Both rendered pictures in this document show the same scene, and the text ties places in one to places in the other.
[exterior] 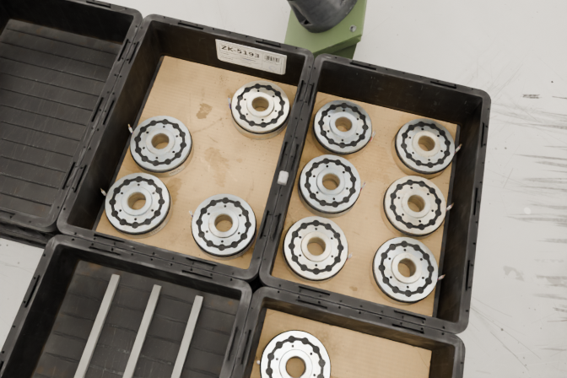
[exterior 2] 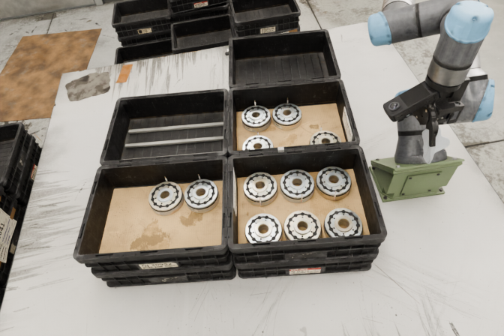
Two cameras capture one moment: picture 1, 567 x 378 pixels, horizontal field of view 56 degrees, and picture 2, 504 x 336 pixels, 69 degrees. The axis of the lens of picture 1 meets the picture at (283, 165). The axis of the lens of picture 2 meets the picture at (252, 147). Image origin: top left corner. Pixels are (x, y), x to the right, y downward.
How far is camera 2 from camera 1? 70 cm
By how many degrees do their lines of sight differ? 43
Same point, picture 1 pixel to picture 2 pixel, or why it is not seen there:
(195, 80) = (328, 118)
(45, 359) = (187, 116)
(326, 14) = (401, 154)
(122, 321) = (207, 133)
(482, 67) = (454, 286)
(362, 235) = (277, 211)
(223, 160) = (292, 142)
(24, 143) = (269, 78)
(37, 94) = (292, 73)
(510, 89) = (449, 312)
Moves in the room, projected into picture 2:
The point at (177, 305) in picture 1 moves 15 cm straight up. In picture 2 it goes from (218, 148) to (211, 118)
